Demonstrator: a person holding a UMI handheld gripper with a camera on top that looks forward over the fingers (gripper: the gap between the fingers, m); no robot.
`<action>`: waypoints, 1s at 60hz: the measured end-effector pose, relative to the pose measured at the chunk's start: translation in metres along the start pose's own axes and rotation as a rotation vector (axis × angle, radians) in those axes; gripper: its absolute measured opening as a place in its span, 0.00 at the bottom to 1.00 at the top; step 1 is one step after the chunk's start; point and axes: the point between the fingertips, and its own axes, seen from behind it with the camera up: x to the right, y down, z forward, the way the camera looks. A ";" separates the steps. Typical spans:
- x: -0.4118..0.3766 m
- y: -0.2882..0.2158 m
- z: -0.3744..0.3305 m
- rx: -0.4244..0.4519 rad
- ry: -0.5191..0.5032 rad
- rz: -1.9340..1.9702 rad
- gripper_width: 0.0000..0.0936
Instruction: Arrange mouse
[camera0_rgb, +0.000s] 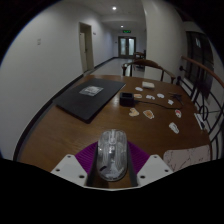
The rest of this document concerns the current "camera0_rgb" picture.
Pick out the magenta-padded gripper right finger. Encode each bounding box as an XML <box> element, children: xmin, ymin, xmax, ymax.
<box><xmin>127</xmin><ymin>141</ymin><xmax>174</xmax><ymax>187</ymax></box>

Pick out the small black box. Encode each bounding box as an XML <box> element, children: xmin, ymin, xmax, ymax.
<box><xmin>119</xmin><ymin>92</ymin><xmax>136</xmax><ymax>108</ymax></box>

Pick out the orange and white sticker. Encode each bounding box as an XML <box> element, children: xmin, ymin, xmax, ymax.
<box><xmin>142</xmin><ymin>109</ymin><xmax>156</xmax><ymax>120</ymax></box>

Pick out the black closed laptop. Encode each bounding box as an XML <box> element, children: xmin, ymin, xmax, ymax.
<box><xmin>53</xmin><ymin>77</ymin><xmax>127</xmax><ymax>124</ymax></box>

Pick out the glass double door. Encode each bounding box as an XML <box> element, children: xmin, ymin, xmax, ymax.
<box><xmin>118</xmin><ymin>35</ymin><xmax>137</xmax><ymax>57</ymax></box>

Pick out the tan heart-shaped sticker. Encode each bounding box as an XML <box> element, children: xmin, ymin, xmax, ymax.
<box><xmin>128</xmin><ymin>107</ymin><xmax>140</xmax><ymax>118</ymax></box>

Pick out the dark window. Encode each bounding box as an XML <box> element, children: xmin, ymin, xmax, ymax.
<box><xmin>184</xmin><ymin>30</ymin><xmax>215</xmax><ymax>101</ymax></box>

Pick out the white side door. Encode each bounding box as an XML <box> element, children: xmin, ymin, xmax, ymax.
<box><xmin>78</xmin><ymin>21</ymin><xmax>95</xmax><ymax>74</ymax></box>

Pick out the white oblong sticker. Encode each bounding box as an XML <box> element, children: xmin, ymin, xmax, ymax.
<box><xmin>168</xmin><ymin>122</ymin><xmax>180</xmax><ymax>135</ymax></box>

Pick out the black railing with wooden handrail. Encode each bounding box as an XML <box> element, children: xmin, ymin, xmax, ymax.
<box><xmin>176</xmin><ymin>55</ymin><xmax>224</xmax><ymax>161</ymax></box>

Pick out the small cream flat box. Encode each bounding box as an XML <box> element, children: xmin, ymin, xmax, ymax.
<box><xmin>141</xmin><ymin>81</ymin><xmax>156</xmax><ymax>89</ymax></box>

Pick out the transparent computer mouse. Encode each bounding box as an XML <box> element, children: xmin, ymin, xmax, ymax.
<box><xmin>96</xmin><ymin>129</ymin><xmax>129</xmax><ymax>183</ymax></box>

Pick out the wooden armchair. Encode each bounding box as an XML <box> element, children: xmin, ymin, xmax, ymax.
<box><xmin>120</xmin><ymin>59</ymin><xmax>177</xmax><ymax>84</ymax></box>

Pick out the white marble-print mouse pad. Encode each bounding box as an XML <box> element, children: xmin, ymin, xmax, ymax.
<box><xmin>162</xmin><ymin>144</ymin><xmax>212</xmax><ymax>173</ymax></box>

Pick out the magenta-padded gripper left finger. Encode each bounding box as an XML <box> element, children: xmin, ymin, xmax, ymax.
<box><xmin>50</xmin><ymin>141</ymin><xmax>101</xmax><ymax>188</ymax></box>

